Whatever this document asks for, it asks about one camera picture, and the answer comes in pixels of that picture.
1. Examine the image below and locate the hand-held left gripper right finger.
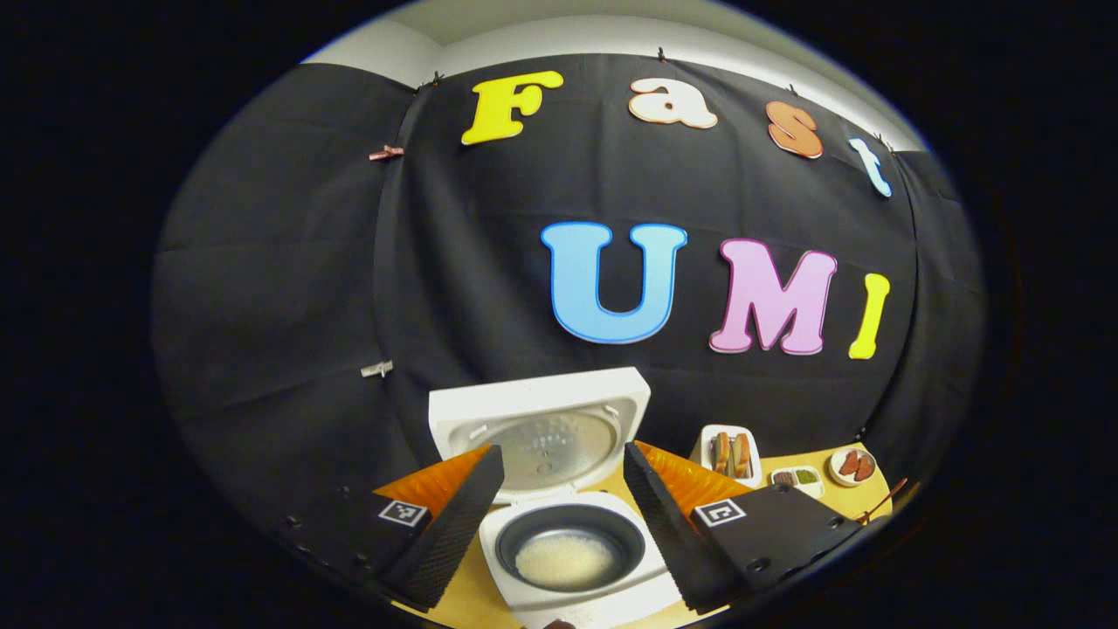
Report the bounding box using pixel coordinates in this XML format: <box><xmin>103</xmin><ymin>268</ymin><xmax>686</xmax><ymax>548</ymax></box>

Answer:
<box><xmin>622</xmin><ymin>439</ymin><xmax>866</xmax><ymax>615</ymax></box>

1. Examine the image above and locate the brown wooden spoon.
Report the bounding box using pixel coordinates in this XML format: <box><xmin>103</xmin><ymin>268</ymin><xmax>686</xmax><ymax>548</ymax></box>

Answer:
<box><xmin>856</xmin><ymin>478</ymin><xmax>909</xmax><ymax>525</ymax></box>

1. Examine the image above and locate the white rice cooker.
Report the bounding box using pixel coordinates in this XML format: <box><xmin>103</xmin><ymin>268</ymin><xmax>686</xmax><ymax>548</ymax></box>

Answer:
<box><xmin>428</xmin><ymin>367</ymin><xmax>684</xmax><ymax>629</ymax></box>

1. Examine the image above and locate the black backdrop cloth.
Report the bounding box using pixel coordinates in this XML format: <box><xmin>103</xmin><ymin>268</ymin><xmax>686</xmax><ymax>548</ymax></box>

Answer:
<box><xmin>150</xmin><ymin>52</ymin><xmax>988</xmax><ymax>543</ymax></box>

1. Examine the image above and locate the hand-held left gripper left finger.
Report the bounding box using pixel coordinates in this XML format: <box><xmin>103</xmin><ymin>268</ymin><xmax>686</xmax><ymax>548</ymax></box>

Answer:
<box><xmin>284</xmin><ymin>444</ymin><xmax>506</xmax><ymax>612</ymax></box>

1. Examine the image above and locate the white divided dish with grains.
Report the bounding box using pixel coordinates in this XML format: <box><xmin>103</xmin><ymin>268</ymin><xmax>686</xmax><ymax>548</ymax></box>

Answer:
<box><xmin>770</xmin><ymin>466</ymin><xmax>825</xmax><ymax>500</ymax></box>

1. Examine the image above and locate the scooped white rice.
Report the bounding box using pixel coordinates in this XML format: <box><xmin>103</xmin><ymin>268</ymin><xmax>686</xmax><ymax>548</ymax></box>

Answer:
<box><xmin>515</xmin><ymin>530</ymin><xmax>623</xmax><ymax>591</ymax></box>

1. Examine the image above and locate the white toaster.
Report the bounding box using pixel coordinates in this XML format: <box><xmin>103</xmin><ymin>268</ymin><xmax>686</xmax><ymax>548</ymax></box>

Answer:
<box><xmin>690</xmin><ymin>425</ymin><xmax>763</xmax><ymax>490</ymax></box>

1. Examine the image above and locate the round white plate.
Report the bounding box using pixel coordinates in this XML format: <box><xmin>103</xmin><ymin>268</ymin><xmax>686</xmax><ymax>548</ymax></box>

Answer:
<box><xmin>828</xmin><ymin>446</ymin><xmax>877</xmax><ymax>487</ymax></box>

